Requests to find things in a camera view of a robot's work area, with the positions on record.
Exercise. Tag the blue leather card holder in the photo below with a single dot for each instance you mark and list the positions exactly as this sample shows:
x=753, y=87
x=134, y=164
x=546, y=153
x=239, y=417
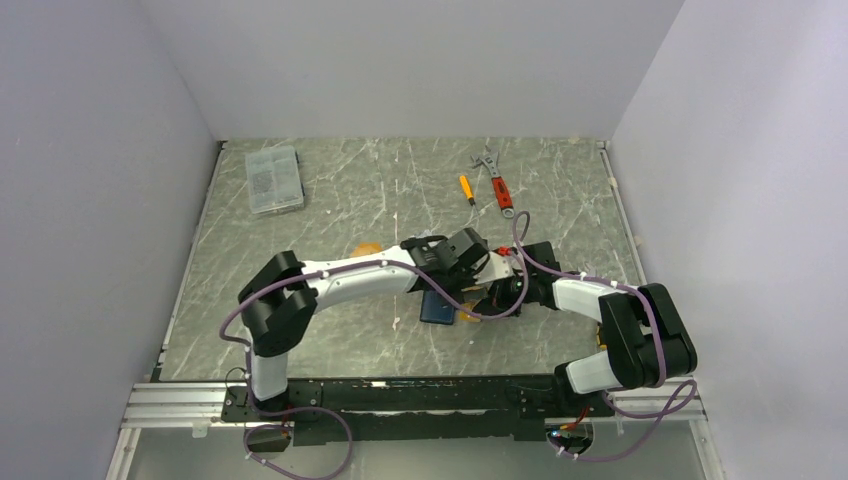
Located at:
x=435, y=309

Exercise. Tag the gold VIP card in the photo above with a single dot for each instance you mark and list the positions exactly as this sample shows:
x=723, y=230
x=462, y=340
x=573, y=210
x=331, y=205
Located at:
x=466, y=313

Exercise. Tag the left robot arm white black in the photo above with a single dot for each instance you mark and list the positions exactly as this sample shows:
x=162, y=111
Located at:
x=280, y=301

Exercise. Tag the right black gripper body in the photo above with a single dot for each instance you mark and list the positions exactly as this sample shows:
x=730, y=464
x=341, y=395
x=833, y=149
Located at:
x=507, y=293

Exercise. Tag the orange handled screwdriver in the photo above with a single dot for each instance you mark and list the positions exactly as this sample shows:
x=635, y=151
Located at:
x=467, y=191

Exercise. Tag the clear plastic screw box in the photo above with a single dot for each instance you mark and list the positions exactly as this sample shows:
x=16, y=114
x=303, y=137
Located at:
x=273, y=180

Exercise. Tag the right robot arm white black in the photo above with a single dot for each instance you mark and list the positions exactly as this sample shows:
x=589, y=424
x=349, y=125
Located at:
x=640, y=327

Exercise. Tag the aluminium frame rail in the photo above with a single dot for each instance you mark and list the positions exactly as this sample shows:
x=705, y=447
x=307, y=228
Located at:
x=194, y=406

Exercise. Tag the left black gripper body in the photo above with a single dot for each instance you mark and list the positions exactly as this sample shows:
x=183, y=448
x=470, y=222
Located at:
x=460, y=279

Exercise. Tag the red handled adjustable wrench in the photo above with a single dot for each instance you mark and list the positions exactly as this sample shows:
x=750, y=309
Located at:
x=490, y=160

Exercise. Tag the gold card stack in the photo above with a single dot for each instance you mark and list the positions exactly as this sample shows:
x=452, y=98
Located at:
x=366, y=248

